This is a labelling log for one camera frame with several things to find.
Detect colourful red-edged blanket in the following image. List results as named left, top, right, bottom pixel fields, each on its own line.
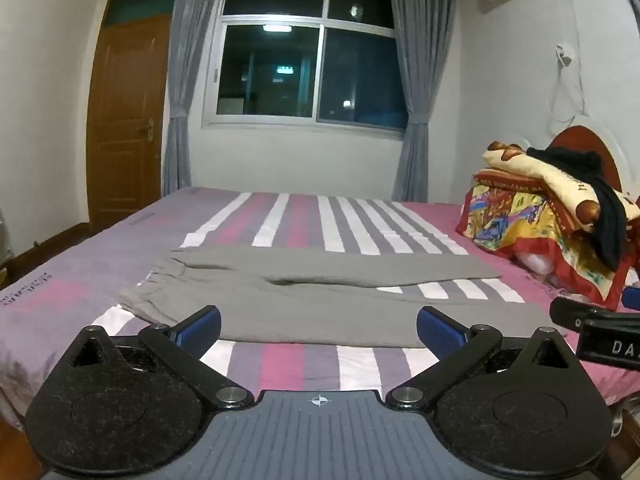
left=455, top=170, right=640, bottom=311

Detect black garment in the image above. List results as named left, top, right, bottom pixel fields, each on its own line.
left=526, top=146, right=630, bottom=271

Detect red wooden headboard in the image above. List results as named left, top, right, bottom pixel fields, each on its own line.
left=520, top=125, right=640, bottom=197

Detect white pillow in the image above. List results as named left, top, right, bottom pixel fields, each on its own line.
left=515, top=251, right=557, bottom=277

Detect white cable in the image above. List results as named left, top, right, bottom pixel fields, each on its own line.
left=545, top=60, right=589, bottom=125

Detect green transom window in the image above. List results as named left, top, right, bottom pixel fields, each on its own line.
left=105, top=0, right=180, bottom=26

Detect brown wooden door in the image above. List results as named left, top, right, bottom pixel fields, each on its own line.
left=86, top=12, right=173, bottom=235

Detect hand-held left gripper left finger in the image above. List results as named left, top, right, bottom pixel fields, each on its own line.
left=67, top=305, right=256, bottom=411

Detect cream printed blanket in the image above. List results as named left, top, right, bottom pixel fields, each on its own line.
left=482, top=141, right=640, bottom=233

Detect grey curtain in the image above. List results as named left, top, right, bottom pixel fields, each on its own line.
left=387, top=0, right=461, bottom=204
left=161, top=0, right=228, bottom=197

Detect grey pants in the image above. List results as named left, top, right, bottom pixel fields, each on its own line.
left=116, top=246, right=568, bottom=350

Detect striped pink grey bed sheet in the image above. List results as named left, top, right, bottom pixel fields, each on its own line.
left=0, top=186, right=640, bottom=431

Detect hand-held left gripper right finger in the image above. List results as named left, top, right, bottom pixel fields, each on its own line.
left=386, top=305, right=575, bottom=412

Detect sliding glass window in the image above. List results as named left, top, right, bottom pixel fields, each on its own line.
left=202, top=0, right=412, bottom=134

